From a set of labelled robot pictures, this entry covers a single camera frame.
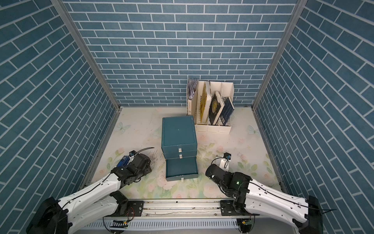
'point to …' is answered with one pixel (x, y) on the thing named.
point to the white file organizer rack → (225, 89)
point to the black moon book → (215, 107)
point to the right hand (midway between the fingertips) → (212, 170)
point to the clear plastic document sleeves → (192, 84)
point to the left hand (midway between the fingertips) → (151, 168)
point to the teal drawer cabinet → (178, 139)
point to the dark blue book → (227, 111)
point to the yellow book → (205, 103)
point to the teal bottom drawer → (181, 168)
